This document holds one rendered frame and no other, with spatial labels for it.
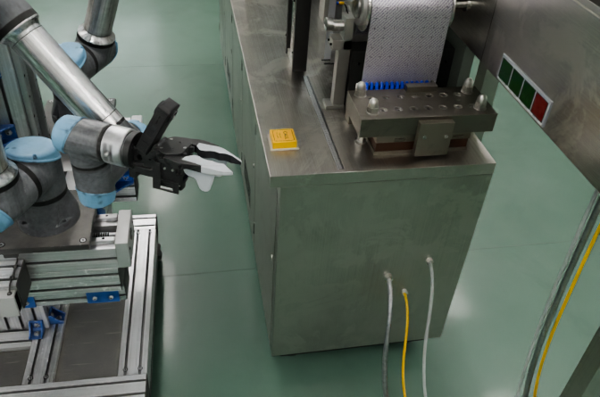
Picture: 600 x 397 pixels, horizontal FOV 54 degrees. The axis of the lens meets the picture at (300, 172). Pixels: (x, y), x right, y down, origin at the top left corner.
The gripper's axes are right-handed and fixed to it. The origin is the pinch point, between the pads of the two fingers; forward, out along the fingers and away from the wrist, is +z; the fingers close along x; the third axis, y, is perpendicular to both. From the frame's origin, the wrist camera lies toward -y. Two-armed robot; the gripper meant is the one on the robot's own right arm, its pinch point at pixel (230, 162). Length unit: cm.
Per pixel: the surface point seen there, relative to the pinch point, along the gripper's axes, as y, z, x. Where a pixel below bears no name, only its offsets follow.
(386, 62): 3, 16, -81
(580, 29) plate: -23, 58, -48
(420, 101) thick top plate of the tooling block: 10, 28, -76
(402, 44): -3, 19, -82
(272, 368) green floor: 117, -3, -60
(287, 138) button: 23, -6, -60
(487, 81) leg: 13, 47, -114
